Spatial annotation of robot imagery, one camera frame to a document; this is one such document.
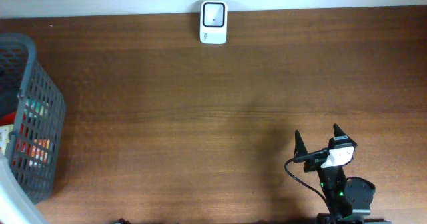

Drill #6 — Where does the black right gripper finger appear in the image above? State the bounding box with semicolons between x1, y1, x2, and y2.
333;123;346;137
293;130;308;159

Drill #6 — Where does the orange tissue pack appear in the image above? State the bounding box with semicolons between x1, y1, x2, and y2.
13;124;50;169

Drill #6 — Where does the green tissue pack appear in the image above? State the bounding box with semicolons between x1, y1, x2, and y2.
24;99;49;119

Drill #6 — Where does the red snack bag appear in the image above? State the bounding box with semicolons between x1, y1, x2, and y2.
0;112;16;126

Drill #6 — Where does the cream snack bag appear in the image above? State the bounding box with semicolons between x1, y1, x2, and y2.
0;124;13;155

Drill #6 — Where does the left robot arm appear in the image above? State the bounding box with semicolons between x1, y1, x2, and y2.
1;154;48;224

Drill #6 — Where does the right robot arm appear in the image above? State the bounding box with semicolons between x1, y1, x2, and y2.
284;123;387;224

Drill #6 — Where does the white barcode scanner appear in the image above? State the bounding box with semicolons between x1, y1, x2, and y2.
199;0;228;45

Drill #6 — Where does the grey plastic mesh basket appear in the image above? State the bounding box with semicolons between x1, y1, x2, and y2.
1;33;66;204

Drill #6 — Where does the black right camera cable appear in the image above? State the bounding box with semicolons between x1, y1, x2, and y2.
284;148;338;224

